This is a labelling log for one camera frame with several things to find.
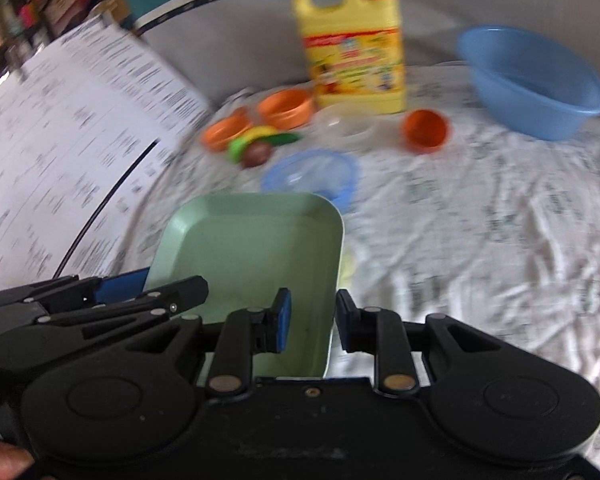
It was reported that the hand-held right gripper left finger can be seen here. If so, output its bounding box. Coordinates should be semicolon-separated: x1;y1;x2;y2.
172;287;292;395

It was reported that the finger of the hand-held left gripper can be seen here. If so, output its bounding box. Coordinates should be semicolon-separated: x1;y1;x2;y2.
34;275;210;332
0;267;152;311

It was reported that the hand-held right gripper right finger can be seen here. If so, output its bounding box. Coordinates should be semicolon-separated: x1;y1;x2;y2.
335;289;486;395

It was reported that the green square plate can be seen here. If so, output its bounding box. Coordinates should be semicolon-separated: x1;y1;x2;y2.
144;192;345;380

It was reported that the blue-rimmed clear bowl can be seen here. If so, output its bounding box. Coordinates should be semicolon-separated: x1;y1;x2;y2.
261;149;362;213

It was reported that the clear plastic container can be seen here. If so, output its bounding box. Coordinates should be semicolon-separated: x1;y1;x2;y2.
312;104;377;150

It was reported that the dark orange bowl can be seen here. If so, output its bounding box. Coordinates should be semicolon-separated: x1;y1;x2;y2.
403;109;452;154

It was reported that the person's left hand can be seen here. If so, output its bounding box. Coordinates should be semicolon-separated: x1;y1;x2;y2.
0;439;36;480

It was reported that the green toy vegetable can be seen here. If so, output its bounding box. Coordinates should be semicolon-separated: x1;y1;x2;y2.
228;137;251;165

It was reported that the brown toy fruit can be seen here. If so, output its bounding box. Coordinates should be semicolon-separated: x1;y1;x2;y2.
241;141;272;169

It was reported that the white printed blanket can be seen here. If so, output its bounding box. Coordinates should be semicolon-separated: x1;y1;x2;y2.
105;60;600;476

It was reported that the white printed paper sheet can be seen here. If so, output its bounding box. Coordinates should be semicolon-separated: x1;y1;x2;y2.
0;14;215;301

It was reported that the orange shallow dish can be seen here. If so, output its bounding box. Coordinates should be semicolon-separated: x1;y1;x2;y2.
201;112;254;154

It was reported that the toy banana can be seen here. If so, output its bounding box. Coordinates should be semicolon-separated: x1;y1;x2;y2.
240;126;278;143

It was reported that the light orange bowl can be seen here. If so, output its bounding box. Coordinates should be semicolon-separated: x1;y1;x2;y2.
256;88;315;131

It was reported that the grey cushion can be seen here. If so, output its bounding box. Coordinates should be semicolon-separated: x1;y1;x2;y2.
137;0;600;111

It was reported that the yellow detergent bottle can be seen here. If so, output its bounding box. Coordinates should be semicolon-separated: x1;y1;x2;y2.
292;0;407;115

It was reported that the cluttered shelf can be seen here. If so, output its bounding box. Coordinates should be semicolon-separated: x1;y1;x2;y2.
0;0;131;96

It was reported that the blue plastic basin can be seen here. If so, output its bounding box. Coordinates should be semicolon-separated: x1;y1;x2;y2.
456;26;600;142

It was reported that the black cable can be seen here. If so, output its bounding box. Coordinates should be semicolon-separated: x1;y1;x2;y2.
52;137;162;281

